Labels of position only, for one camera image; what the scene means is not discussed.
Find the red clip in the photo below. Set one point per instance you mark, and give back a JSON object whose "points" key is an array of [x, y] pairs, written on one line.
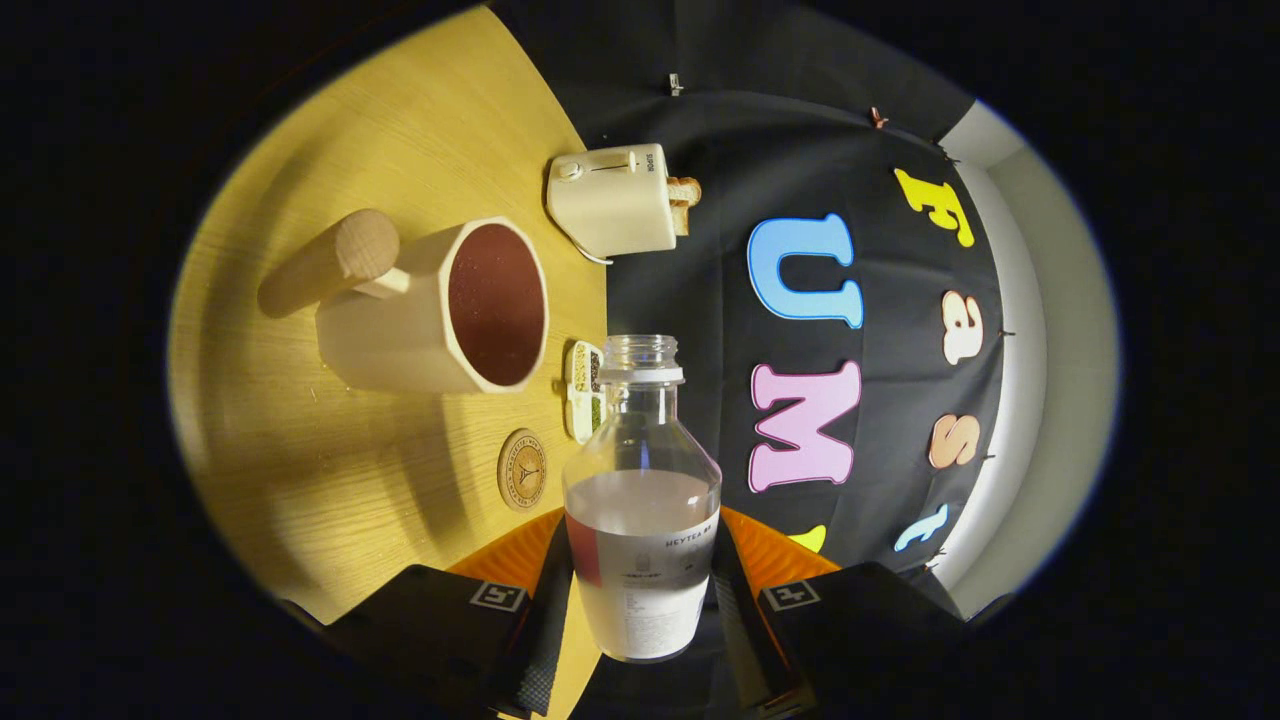
{"points": [[878, 117]]}

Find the round wooden coaster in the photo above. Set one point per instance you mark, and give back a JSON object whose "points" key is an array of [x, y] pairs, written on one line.
{"points": [[522, 470]]}

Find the wooden table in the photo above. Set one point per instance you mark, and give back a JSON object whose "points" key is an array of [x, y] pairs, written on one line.
{"points": [[330, 500]]}

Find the white divided seed dish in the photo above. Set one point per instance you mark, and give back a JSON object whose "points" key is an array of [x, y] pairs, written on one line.
{"points": [[580, 390]]}

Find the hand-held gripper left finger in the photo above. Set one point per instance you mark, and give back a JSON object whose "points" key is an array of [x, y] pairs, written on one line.
{"points": [[548, 640]]}

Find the cream toaster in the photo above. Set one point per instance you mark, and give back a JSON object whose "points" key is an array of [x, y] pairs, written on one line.
{"points": [[610, 205]]}

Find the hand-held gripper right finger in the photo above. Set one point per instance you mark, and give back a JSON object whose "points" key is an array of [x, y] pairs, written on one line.
{"points": [[740, 640]]}

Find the clear juice bottle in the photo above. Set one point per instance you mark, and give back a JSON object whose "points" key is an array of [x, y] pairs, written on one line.
{"points": [[640, 560]]}

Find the toast slice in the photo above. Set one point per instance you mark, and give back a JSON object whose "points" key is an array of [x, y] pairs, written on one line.
{"points": [[683, 217], [686, 188]]}

